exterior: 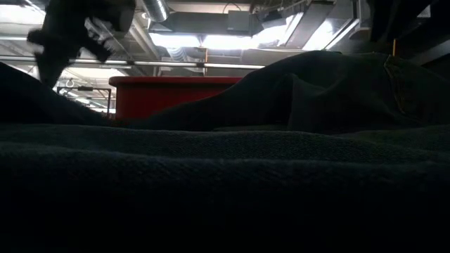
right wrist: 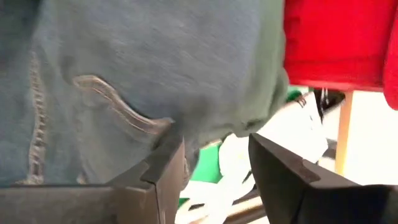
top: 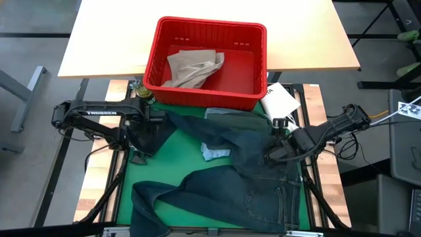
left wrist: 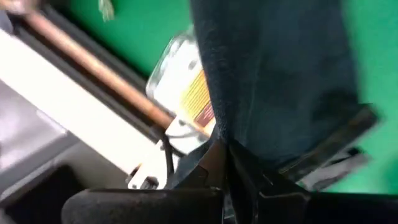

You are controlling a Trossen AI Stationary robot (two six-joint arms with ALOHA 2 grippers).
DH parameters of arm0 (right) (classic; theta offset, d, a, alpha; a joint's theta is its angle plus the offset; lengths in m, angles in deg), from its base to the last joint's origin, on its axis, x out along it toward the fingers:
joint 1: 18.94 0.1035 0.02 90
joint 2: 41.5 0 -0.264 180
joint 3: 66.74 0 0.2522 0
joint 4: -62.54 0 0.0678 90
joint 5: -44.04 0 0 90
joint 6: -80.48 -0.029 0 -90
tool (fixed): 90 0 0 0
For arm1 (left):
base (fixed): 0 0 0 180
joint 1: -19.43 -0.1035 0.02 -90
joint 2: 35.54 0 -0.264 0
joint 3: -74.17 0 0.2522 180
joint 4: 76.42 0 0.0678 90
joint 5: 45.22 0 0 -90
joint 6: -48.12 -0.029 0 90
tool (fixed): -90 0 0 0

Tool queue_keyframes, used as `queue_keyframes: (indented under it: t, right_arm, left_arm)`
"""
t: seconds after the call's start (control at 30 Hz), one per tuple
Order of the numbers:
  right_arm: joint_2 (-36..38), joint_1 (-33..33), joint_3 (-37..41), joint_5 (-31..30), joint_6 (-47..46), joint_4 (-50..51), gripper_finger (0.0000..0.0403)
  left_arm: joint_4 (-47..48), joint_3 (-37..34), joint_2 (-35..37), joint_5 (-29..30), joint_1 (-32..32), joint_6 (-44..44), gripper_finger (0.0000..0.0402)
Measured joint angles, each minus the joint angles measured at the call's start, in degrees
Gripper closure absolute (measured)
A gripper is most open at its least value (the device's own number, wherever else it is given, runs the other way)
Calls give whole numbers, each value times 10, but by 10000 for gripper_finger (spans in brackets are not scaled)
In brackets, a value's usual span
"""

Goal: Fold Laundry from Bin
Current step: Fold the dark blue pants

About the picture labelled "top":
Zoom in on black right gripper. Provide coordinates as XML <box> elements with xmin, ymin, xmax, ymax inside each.
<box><xmin>266</xmin><ymin>128</ymin><xmax>314</xmax><ymax>161</ymax></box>

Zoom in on dark green sweatshirt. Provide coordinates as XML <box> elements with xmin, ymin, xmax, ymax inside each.
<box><xmin>205</xmin><ymin>110</ymin><xmax>274</xmax><ymax>133</ymax></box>

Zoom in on dark blue denim jeans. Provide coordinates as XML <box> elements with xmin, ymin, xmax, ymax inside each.
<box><xmin>126</xmin><ymin>110</ymin><xmax>303</xmax><ymax>237</ymax></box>

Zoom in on red plastic laundry bin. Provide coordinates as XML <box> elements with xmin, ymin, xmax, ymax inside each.
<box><xmin>142</xmin><ymin>16</ymin><xmax>268</xmax><ymax>112</ymax></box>

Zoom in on small pineapple plant ornament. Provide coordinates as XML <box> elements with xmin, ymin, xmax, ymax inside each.
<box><xmin>130</xmin><ymin>80</ymin><xmax>156</xmax><ymax>105</ymax></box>

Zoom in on green table mat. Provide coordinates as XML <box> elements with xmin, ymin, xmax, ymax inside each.
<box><xmin>116</xmin><ymin>98</ymin><xmax>312</xmax><ymax>231</ymax></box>

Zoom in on tan folded garment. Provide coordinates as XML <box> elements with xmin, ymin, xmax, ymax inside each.
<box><xmin>161</xmin><ymin>49</ymin><xmax>226</xmax><ymax>89</ymax></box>

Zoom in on light wooden table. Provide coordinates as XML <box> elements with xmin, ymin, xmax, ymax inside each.
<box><xmin>57</xmin><ymin>0</ymin><xmax>361</xmax><ymax>79</ymax></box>

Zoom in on dark grey box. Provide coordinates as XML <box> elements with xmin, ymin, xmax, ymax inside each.
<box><xmin>341</xmin><ymin>173</ymin><xmax>414</xmax><ymax>235</ymax></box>

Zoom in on grey cabinet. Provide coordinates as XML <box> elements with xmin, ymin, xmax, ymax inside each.
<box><xmin>389</xmin><ymin>88</ymin><xmax>421</xmax><ymax>188</ymax></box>

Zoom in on white logo sign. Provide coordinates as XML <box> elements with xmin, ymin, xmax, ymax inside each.
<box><xmin>397</xmin><ymin>101</ymin><xmax>421</xmax><ymax>121</ymax></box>

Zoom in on grey metal table leg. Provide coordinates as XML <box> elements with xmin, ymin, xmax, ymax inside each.
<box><xmin>0</xmin><ymin>65</ymin><xmax>49</xmax><ymax>133</ymax></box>

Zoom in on green shoe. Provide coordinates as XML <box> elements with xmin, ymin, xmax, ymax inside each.
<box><xmin>397</xmin><ymin>30</ymin><xmax>420</xmax><ymax>42</ymax></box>
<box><xmin>395</xmin><ymin>62</ymin><xmax>421</xmax><ymax>78</ymax></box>

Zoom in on black cable with yellow tag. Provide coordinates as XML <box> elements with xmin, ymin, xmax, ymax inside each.
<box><xmin>266</xmin><ymin>130</ymin><xmax>333</xmax><ymax>164</ymax></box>

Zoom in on small black bracket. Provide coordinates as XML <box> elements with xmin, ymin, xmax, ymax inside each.
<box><xmin>130</xmin><ymin>153</ymin><xmax>147</xmax><ymax>165</ymax></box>

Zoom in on black cable bundle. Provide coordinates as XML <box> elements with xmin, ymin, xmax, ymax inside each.
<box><xmin>325</xmin><ymin>113</ymin><xmax>374</xmax><ymax>171</ymax></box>

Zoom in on black base cable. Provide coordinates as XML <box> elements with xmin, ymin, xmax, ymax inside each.
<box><xmin>84</xmin><ymin>144</ymin><xmax>112</xmax><ymax>174</ymax></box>

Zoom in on light grey cable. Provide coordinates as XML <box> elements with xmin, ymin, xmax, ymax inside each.
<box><xmin>368</xmin><ymin>95</ymin><xmax>421</xmax><ymax>128</ymax></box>

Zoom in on black desk frame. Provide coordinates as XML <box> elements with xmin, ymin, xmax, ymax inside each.
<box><xmin>334</xmin><ymin>0</ymin><xmax>421</xmax><ymax>90</ymax></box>

